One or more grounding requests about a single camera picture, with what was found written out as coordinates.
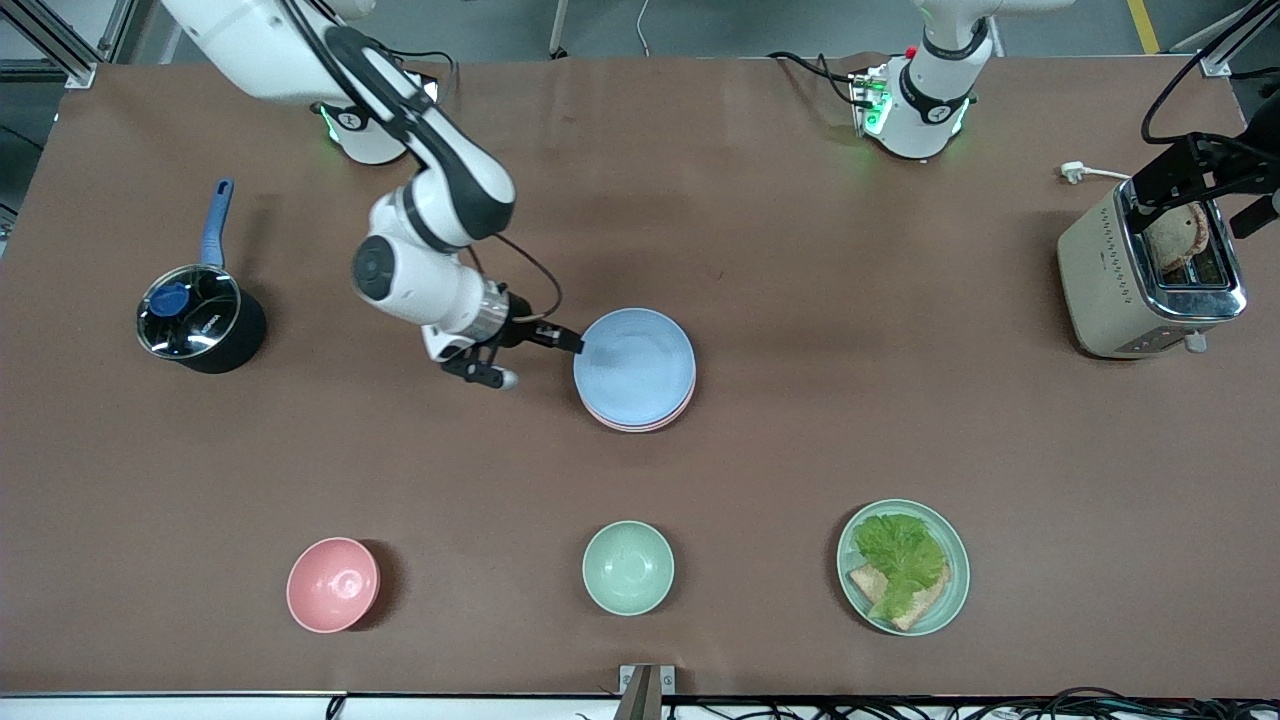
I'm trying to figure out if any black floor cable bundle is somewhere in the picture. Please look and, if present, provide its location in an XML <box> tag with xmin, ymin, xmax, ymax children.
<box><xmin>665</xmin><ymin>686</ymin><xmax>1280</xmax><ymax>720</ymax></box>

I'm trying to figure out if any brown toast slice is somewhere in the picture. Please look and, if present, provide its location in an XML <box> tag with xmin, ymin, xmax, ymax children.
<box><xmin>1143</xmin><ymin>200</ymin><xmax>1211</xmax><ymax>276</ymax></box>

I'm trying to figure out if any aluminium frame profile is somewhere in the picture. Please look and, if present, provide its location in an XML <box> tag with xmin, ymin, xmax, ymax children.
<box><xmin>0</xmin><ymin>0</ymin><xmax>136</xmax><ymax>89</ymax></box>
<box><xmin>1198</xmin><ymin>0</ymin><xmax>1280</xmax><ymax>78</ymax></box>

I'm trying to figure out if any pink plate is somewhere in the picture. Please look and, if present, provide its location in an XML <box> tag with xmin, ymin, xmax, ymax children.
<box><xmin>580</xmin><ymin>385</ymin><xmax>696</xmax><ymax>434</ymax></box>

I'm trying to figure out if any blue plate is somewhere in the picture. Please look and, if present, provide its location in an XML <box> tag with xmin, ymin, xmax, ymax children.
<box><xmin>573</xmin><ymin>307</ymin><xmax>696</xmax><ymax>428</ymax></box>

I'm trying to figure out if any brown bread slice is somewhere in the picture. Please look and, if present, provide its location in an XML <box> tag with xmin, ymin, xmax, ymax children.
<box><xmin>848</xmin><ymin>562</ymin><xmax>951</xmax><ymax>632</ymax></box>

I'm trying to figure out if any pink bowl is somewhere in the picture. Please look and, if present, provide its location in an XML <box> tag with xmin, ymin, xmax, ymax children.
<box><xmin>286</xmin><ymin>537</ymin><xmax>381</xmax><ymax>634</ymax></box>

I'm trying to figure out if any glass lid blue knob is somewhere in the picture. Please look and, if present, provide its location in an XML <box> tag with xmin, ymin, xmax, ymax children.
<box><xmin>137</xmin><ymin>264</ymin><xmax>242</xmax><ymax>359</ymax></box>

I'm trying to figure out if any green plate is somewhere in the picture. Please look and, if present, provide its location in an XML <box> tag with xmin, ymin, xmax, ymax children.
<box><xmin>836</xmin><ymin>498</ymin><xmax>971</xmax><ymax>637</ymax></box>

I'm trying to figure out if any black arm base cable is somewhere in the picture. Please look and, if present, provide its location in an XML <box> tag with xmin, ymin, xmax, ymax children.
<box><xmin>768</xmin><ymin>50</ymin><xmax>863</xmax><ymax>106</ymax></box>
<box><xmin>380</xmin><ymin>42</ymin><xmax>458</xmax><ymax>101</ymax></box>

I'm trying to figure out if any black saucepan blue handle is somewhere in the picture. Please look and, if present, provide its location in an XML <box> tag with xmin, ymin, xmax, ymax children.
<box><xmin>136</xmin><ymin>178</ymin><xmax>267</xmax><ymax>375</ymax></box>

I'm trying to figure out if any green bowl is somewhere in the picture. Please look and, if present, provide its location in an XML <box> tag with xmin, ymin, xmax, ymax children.
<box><xmin>582</xmin><ymin>520</ymin><xmax>675</xmax><ymax>617</ymax></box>

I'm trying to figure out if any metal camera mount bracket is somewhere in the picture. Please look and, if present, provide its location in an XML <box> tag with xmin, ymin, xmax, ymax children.
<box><xmin>618</xmin><ymin>664</ymin><xmax>676</xmax><ymax>720</ymax></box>

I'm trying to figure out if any beige chrome toaster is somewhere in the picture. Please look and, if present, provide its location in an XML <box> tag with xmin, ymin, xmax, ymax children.
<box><xmin>1057</xmin><ymin>175</ymin><xmax>1248</xmax><ymax>359</ymax></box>

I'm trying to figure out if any green lettuce leaf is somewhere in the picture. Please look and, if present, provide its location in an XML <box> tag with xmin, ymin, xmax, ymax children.
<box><xmin>853</xmin><ymin>513</ymin><xmax>948</xmax><ymax>621</ymax></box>

